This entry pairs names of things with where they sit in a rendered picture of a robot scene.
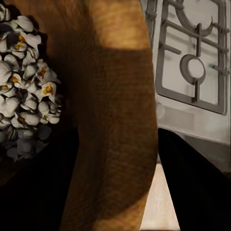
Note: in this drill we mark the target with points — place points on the burner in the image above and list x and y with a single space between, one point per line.
191 53

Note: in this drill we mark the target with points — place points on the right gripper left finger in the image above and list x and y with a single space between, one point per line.
34 198

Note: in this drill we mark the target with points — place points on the popcorn bag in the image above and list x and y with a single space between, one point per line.
101 53

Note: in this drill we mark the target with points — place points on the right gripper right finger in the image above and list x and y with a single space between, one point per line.
200 192

